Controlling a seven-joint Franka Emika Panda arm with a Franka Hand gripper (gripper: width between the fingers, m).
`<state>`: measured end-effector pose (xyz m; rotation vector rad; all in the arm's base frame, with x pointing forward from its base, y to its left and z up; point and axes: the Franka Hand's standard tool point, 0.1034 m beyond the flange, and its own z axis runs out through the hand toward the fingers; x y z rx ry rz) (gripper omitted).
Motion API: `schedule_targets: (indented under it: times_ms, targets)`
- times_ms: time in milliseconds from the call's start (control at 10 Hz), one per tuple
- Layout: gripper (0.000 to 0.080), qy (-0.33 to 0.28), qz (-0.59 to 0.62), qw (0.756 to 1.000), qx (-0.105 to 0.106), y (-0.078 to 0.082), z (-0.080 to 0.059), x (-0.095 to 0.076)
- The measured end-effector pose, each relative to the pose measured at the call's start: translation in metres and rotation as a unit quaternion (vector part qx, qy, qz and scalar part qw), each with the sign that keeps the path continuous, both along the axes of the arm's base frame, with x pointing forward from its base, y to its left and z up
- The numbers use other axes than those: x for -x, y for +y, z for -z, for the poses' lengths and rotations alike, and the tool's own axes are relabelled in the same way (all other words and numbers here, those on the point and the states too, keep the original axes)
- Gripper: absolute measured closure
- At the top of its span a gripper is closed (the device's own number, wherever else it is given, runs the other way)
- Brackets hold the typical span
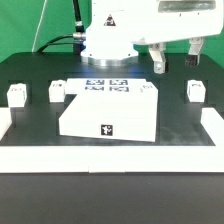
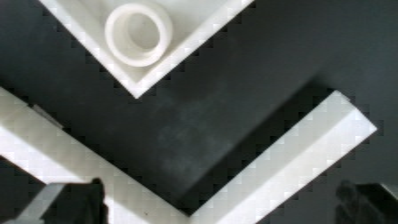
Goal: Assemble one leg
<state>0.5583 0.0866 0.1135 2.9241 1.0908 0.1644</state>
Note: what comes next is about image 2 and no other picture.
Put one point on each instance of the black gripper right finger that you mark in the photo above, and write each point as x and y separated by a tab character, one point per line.
369	203

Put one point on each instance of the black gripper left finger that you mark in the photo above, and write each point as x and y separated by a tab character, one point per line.
68	204

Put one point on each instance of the white square tabletop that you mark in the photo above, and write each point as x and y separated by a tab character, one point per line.
143	33

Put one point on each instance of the white U-shaped obstacle fence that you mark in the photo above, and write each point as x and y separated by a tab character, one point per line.
60	161

